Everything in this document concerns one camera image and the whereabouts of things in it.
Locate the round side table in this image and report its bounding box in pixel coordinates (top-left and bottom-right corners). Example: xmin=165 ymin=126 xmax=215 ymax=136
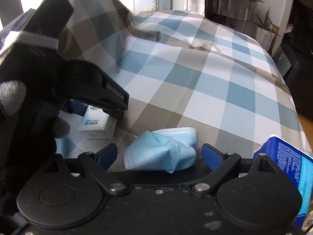
xmin=205 ymin=0 xmax=262 ymax=33

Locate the black box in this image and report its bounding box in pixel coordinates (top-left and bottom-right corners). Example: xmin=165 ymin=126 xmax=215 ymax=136
xmin=111 ymin=159 xmax=211 ymax=186

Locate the black leather sofa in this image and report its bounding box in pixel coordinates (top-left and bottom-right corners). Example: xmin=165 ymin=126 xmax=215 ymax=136
xmin=274 ymin=0 xmax=312 ymax=118

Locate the white potted plant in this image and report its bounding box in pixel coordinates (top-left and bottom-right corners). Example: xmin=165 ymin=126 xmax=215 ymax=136
xmin=254 ymin=7 xmax=280 ymax=52

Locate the blue Tempo tissue pack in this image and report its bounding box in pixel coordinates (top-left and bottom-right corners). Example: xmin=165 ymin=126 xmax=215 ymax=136
xmin=253 ymin=135 xmax=313 ymax=227

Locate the small white tissue box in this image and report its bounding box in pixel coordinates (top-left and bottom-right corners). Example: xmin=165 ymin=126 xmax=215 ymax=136
xmin=78 ymin=106 xmax=117 ymax=140

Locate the checkered blue beige tablecloth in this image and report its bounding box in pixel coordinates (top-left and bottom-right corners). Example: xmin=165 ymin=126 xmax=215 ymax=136
xmin=59 ymin=0 xmax=311 ymax=171

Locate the black gloved left hand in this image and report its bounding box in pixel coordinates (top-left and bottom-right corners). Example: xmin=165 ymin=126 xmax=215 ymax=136
xmin=1 ymin=80 xmax=71 ymax=170

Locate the blue face mask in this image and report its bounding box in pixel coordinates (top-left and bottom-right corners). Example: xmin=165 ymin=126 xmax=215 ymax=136
xmin=123 ymin=127 xmax=198 ymax=174

